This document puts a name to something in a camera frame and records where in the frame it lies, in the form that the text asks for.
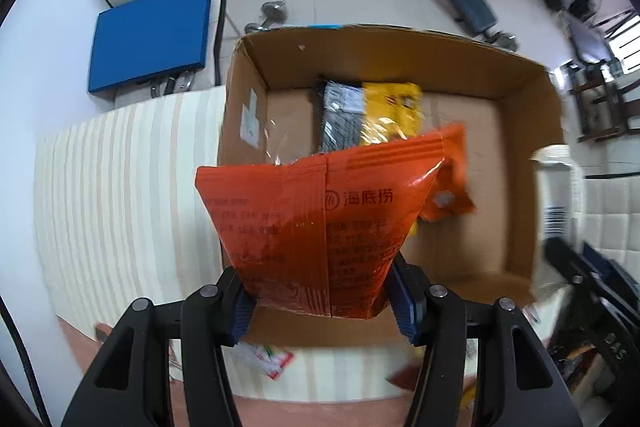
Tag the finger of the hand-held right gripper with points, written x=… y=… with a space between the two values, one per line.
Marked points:
x=567 y=259

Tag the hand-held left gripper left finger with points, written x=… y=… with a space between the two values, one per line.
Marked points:
x=241 y=313

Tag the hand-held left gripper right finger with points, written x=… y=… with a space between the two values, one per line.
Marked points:
x=406 y=307

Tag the large orange snack packet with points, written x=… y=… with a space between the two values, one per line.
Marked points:
x=310 y=227

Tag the cardboard box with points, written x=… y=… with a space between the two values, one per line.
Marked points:
x=500 y=147

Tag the small white red packet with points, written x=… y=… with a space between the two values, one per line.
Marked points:
x=270 y=357

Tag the white quilted chair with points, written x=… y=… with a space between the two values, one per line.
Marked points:
x=612 y=217

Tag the small orange snack packet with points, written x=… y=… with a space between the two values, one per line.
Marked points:
x=452 y=187

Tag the striped tablecloth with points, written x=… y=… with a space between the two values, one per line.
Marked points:
x=130 y=207

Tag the dark wooden chair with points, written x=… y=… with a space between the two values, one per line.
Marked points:
x=600 y=102

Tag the yellow snack packet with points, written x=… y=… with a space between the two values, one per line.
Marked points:
x=392 y=109

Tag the black snack packet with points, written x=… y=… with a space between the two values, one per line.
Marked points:
x=340 y=117

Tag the grey padded bench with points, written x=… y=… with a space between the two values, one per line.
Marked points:
x=587 y=39

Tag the metal dumbbell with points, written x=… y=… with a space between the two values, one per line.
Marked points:
x=504 y=42
x=270 y=14

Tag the blue seat cushion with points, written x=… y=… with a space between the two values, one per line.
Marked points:
x=150 y=37

